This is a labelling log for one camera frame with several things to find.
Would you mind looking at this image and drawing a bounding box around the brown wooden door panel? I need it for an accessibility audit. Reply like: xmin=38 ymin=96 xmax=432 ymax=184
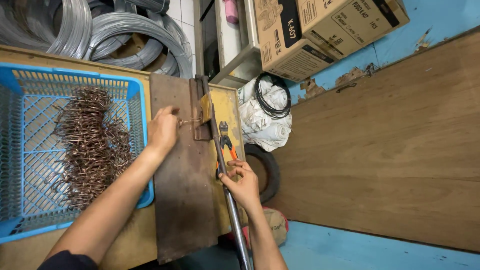
xmin=264 ymin=26 xmax=480 ymax=254

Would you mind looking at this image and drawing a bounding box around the black rubber tyre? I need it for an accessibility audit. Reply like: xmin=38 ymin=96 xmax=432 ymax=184
xmin=244 ymin=143 xmax=281 ymax=205

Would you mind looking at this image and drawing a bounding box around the pile of copper wire hooks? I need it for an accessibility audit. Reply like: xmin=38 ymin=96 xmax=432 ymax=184
xmin=45 ymin=86 xmax=136 ymax=211

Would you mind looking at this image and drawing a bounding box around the black door handle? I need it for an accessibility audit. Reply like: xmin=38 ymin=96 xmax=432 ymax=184
xmin=335 ymin=82 xmax=358 ymax=94

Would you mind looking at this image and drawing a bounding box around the white folded sacks bundle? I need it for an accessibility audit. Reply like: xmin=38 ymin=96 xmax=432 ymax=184
xmin=238 ymin=75 xmax=293 ymax=152

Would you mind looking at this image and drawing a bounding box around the large galvanized wire coil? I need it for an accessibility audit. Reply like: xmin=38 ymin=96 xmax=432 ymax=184
xmin=84 ymin=12 xmax=194 ymax=79

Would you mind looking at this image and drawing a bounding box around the tan and red bag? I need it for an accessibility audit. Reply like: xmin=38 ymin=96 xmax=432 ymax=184
xmin=225 ymin=206 xmax=289 ymax=250

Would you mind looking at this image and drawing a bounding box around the person's left hand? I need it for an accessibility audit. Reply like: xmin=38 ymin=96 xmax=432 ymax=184
xmin=146 ymin=106 xmax=181 ymax=152

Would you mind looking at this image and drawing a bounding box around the person's right hand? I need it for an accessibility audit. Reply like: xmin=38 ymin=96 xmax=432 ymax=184
xmin=218 ymin=159 xmax=261 ymax=211

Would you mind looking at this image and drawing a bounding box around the orange handled bolt cutter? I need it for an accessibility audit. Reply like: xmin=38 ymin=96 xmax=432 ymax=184
xmin=215 ymin=121 xmax=239 ymax=179

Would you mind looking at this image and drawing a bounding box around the person's dark sleeve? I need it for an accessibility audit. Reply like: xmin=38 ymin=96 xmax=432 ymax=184
xmin=37 ymin=250 xmax=99 ymax=270

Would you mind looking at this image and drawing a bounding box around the white metal shelf frame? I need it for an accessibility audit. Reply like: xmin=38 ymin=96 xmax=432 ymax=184
xmin=194 ymin=0 xmax=263 ymax=85

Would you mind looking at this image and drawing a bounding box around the cardboard box with black label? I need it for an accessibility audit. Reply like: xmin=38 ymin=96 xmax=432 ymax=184
xmin=253 ymin=0 xmax=335 ymax=83
xmin=296 ymin=0 xmax=410 ymax=61

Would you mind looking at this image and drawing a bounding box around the black cable coil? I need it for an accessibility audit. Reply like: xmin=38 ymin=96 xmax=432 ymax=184
xmin=254 ymin=72 xmax=292 ymax=120

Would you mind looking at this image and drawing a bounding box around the long steel bending lever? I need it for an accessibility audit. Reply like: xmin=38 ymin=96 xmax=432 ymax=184
xmin=200 ymin=75 xmax=253 ymax=270

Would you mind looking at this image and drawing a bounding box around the blue plastic mesh basket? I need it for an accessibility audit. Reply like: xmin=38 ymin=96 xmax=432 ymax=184
xmin=0 ymin=62 xmax=155 ymax=244

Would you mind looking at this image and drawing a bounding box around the pink plastic bottle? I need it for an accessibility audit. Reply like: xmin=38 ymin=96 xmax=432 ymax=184
xmin=224 ymin=0 xmax=239 ymax=25

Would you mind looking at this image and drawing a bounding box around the rusty steel bending plate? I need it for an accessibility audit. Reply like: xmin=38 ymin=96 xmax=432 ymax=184
xmin=149 ymin=73 xmax=220 ymax=265

